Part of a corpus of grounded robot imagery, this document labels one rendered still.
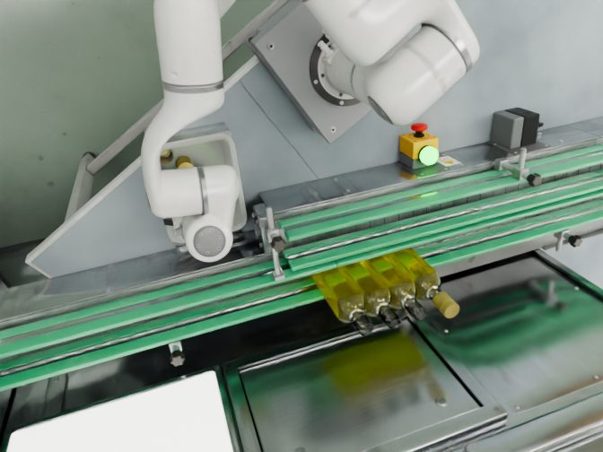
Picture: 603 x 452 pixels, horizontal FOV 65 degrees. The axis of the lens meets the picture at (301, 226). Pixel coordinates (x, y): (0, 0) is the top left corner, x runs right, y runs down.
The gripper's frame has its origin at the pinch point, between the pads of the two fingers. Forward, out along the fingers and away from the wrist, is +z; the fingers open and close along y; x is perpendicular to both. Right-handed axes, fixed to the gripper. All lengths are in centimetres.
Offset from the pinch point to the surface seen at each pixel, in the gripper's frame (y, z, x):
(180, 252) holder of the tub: -4.7, 8.3, -10.2
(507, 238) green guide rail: 74, -5, -20
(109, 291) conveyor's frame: -20.3, 0.7, -13.4
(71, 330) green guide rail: -27.7, -6.2, -17.5
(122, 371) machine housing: -22.7, 6.4, -34.8
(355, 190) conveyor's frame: 36.1, -1.5, -1.6
